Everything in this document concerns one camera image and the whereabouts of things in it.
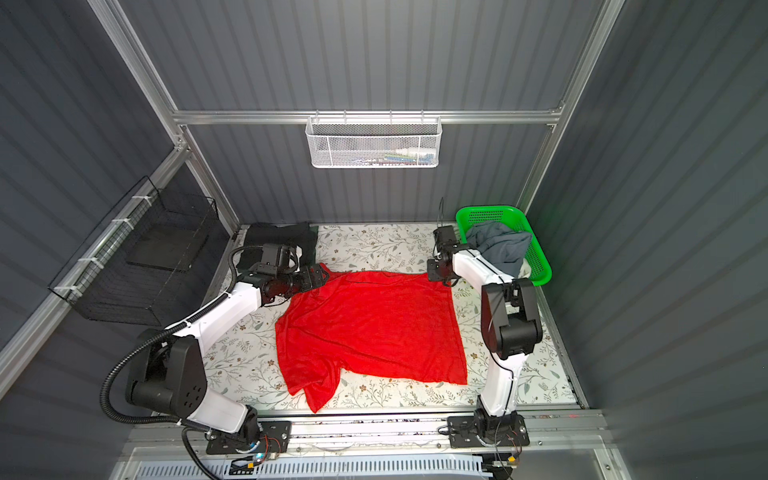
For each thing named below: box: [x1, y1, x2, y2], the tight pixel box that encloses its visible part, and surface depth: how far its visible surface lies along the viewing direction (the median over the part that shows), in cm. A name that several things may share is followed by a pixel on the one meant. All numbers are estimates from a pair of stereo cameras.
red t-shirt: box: [275, 270, 467, 413], surface depth 93 cm
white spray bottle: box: [395, 147, 437, 156], surface depth 93 cm
